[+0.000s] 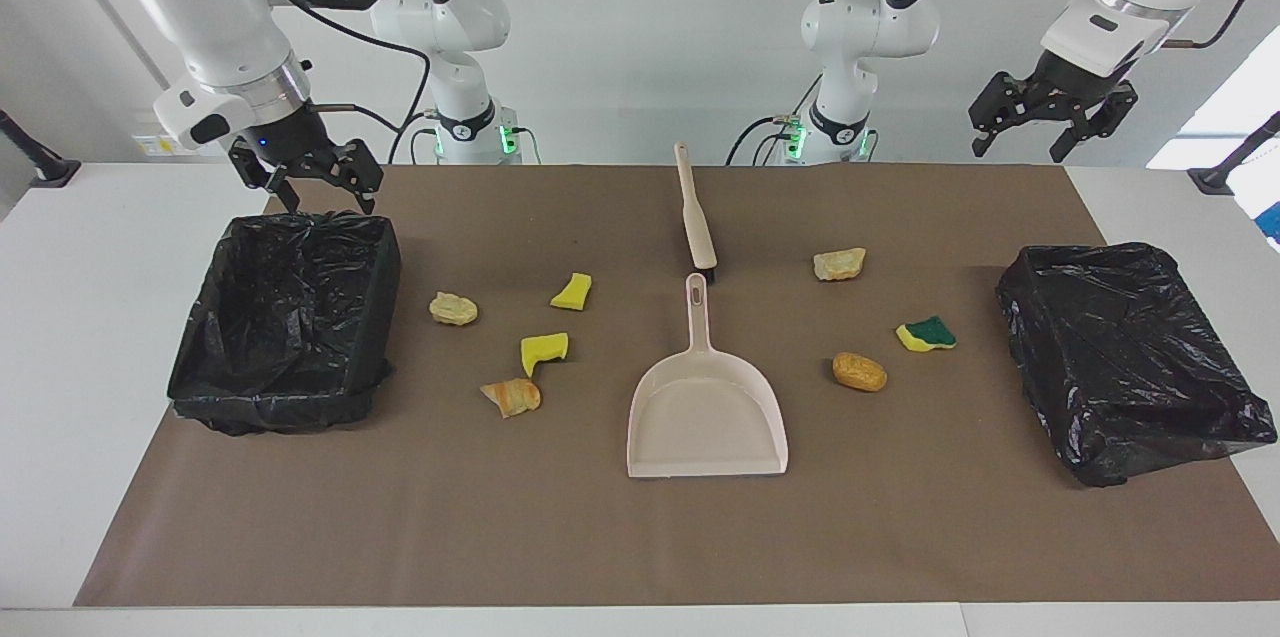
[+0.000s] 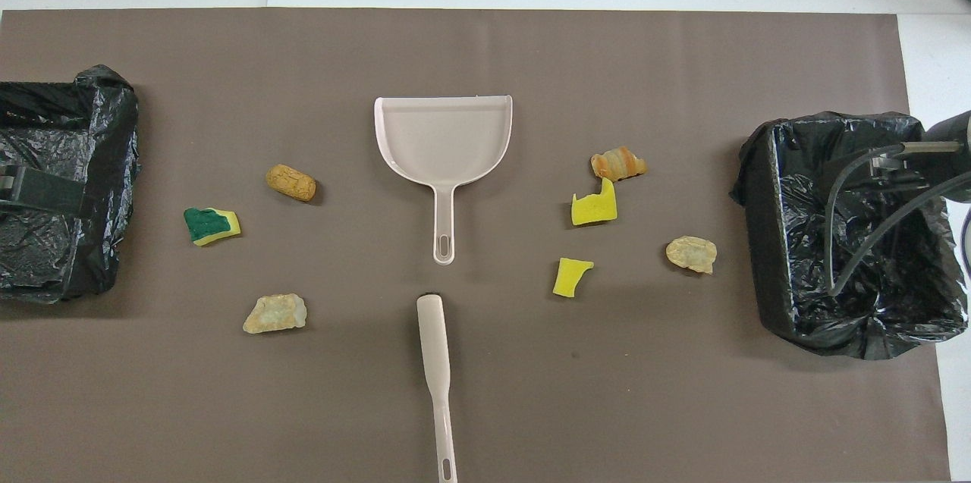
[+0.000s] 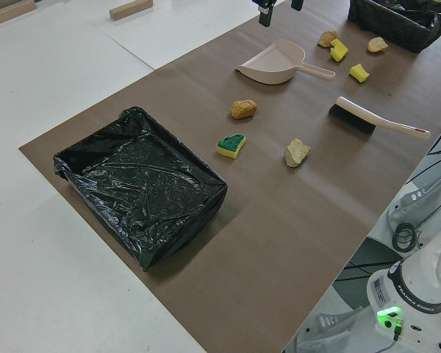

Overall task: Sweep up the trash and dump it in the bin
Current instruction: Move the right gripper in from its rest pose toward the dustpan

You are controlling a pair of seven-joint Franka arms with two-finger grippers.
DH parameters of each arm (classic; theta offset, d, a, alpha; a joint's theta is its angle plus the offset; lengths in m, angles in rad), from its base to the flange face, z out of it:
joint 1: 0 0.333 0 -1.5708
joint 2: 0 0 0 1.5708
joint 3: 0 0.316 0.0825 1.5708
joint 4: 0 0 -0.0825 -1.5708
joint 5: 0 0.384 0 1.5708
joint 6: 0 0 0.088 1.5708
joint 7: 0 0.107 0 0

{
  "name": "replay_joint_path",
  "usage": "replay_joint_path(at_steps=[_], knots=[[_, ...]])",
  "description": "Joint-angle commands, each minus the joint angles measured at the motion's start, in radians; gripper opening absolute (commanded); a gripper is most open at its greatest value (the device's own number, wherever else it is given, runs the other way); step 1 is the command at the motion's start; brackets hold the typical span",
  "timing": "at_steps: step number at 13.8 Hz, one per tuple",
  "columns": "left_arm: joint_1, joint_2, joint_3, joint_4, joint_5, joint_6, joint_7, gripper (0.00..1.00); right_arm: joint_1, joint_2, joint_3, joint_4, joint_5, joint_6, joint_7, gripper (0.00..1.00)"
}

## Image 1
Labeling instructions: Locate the brown oval bread roll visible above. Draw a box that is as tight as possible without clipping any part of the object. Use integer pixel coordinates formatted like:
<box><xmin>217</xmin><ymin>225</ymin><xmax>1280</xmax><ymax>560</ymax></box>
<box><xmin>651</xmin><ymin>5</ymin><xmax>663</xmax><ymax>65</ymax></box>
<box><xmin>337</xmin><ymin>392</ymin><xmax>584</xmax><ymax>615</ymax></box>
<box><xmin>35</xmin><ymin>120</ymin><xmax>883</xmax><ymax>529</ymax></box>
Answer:
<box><xmin>832</xmin><ymin>351</ymin><xmax>889</xmax><ymax>393</ymax></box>

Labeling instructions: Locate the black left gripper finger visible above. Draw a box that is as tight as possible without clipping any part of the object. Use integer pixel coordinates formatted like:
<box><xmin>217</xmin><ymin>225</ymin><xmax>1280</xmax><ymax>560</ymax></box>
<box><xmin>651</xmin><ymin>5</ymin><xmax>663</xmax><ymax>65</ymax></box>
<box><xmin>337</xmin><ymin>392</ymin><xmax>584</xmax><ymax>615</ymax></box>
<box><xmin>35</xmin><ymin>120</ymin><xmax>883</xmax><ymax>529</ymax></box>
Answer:
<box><xmin>1050</xmin><ymin>85</ymin><xmax>1139</xmax><ymax>164</ymax></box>
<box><xmin>968</xmin><ymin>70</ymin><xmax>1046</xmax><ymax>156</ymax></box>

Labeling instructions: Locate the black camera stand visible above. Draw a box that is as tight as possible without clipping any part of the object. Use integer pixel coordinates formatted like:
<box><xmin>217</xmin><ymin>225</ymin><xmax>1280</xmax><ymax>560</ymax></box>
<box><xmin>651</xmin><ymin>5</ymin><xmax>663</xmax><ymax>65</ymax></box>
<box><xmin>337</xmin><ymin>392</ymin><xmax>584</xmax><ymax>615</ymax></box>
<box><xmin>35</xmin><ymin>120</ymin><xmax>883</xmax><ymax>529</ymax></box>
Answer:
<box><xmin>0</xmin><ymin>109</ymin><xmax>82</xmax><ymax>189</ymax></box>
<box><xmin>1187</xmin><ymin>112</ymin><xmax>1280</xmax><ymax>196</ymax></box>

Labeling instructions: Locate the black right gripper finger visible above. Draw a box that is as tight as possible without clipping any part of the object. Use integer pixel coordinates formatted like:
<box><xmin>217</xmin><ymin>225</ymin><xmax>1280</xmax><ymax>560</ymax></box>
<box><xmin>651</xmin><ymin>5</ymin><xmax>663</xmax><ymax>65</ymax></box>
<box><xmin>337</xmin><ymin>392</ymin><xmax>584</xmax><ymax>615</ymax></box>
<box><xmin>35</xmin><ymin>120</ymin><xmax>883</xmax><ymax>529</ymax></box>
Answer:
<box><xmin>335</xmin><ymin>139</ymin><xmax>384</xmax><ymax>215</ymax></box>
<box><xmin>230</xmin><ymin>145</ymin><xmax>301</xmax><ymax>215</ymax></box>

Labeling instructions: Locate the beige striped bread chunk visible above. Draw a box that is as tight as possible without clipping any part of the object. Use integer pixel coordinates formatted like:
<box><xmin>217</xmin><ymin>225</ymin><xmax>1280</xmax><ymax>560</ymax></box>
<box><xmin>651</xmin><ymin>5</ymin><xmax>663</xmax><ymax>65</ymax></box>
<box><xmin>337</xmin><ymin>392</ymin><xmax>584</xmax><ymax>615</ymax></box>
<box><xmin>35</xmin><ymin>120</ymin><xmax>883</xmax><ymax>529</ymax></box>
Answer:
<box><xmin>812</xmin><ymin>247</ymin><xmax>868</xmax><ymax>283</ymax></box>

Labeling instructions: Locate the black bag-lined bin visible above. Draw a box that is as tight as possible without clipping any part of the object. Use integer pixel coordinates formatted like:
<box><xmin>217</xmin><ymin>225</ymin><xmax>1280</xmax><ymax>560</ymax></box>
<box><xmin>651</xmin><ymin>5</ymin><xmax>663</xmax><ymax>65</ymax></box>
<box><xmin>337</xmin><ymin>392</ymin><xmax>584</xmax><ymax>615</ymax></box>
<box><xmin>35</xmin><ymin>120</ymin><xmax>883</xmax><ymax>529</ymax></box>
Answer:
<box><xmin>995</xmin><ymin>241</ymin><xmax>1279</xmax><ymax>489</ymax></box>
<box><xmin>166</xmin><ymin>209</ymin><xmax>403</xmax><ymax>436</ymax></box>

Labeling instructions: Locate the beige hand brush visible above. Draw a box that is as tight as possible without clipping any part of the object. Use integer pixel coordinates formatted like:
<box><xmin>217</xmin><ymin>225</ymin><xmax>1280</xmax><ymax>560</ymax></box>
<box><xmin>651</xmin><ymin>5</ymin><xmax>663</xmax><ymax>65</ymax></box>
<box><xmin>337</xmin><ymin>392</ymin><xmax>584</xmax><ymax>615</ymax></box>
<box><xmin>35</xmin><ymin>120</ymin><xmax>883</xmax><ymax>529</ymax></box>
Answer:
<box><xmin>673</xmin><ymin>142</ymin><xmax>719</xmax><ymax>275</ymax></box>

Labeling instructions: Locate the black left base cable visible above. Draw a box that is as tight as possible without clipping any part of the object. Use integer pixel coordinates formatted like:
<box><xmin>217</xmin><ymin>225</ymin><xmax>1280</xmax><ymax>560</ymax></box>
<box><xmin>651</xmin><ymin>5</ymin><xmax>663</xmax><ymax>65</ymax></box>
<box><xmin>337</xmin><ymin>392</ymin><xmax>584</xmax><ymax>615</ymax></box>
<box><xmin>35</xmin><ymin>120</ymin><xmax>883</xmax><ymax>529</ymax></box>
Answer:
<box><xmin>725</xmin><ymin>112</ymin><xmax>801</xmax><ymax>166</ymax></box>

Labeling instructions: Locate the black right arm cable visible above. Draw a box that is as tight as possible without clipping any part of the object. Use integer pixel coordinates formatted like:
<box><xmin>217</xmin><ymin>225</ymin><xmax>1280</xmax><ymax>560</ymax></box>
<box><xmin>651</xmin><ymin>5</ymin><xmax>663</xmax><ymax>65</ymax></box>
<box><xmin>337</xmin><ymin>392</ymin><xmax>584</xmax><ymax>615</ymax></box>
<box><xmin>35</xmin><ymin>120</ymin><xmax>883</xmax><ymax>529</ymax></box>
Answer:
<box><xmin>245</xmin><ymin>0</ymin><xmax>433</xmax><ymax>166</ymax></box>

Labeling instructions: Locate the pink plastic dustpan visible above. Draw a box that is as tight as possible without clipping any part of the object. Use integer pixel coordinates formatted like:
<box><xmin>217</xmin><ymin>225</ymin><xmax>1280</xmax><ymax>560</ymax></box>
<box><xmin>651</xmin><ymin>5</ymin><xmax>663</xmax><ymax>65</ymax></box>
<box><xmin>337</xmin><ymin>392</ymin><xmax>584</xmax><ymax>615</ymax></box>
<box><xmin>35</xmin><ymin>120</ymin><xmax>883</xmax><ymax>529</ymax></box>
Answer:
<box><xmin>626</xmin><ymin>272</ymin><xmax>790</xmax><ymax>480</ymax></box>

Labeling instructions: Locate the small yellow sponge piece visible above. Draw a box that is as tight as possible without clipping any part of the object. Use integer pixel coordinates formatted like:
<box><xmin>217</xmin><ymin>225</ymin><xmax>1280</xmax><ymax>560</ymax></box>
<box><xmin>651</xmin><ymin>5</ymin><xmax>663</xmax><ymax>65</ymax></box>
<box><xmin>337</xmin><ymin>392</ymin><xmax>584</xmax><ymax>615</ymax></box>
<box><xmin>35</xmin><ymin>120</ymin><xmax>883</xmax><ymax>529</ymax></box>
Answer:
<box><xmin>549</xmin><ymin>272</ymin><xmax>593</xmax><ymax>312</ymax></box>

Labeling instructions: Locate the pale pastry piece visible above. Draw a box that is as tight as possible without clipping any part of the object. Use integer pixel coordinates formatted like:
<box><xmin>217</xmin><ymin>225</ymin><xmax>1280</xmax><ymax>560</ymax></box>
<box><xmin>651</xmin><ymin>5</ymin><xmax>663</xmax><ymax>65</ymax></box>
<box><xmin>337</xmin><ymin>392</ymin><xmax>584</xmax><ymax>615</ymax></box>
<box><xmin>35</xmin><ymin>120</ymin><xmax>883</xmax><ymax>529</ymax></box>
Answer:
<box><xmin>429</xmin><ymin>292</ymin><xmax>479</xmax><ymax>327</ymax></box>

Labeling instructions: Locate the brown table mat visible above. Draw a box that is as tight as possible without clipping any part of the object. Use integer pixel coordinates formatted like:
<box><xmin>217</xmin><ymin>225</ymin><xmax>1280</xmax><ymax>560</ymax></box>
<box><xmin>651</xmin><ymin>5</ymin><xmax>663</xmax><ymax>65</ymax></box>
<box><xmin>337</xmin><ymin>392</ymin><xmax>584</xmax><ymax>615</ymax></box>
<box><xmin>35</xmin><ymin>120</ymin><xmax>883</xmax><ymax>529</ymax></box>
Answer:
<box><xmin>75</xmin><ymin>164</ymin><xmax>1280</xmax><ymax>608</ymax></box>

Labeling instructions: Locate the orange glazed croissant piece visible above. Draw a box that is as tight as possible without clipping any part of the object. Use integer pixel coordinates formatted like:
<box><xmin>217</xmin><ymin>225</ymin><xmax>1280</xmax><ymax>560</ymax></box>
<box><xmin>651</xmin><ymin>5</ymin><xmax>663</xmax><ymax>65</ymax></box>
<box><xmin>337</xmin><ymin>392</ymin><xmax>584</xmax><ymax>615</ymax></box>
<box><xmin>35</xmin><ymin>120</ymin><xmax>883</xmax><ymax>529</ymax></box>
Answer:
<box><xmin>479</xmin><ymin>377</ymin><xmax>543</xmax><ymax>419</ymax></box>

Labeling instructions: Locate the yellow and green sponge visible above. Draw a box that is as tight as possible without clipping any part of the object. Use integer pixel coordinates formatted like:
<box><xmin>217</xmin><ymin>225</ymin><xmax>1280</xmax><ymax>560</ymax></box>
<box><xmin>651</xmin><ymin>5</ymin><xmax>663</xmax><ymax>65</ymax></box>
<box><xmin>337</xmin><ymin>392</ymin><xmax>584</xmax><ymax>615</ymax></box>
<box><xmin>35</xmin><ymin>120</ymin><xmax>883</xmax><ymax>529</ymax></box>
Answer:
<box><xmin>895</xmin><ymin>315</ymin><xmax>958</xmax><ymax>354</ymax></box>

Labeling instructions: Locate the notched yellow sponge piece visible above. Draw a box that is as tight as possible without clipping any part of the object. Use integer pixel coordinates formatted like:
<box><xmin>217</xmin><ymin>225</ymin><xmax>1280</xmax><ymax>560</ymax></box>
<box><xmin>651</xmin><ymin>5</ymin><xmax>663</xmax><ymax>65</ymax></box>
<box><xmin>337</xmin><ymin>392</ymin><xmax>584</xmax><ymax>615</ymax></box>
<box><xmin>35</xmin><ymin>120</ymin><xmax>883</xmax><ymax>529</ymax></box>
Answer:
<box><xmin>520</xmin><ymin>332</ymin><xmax>570</xmax><ymax>379</ymax></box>

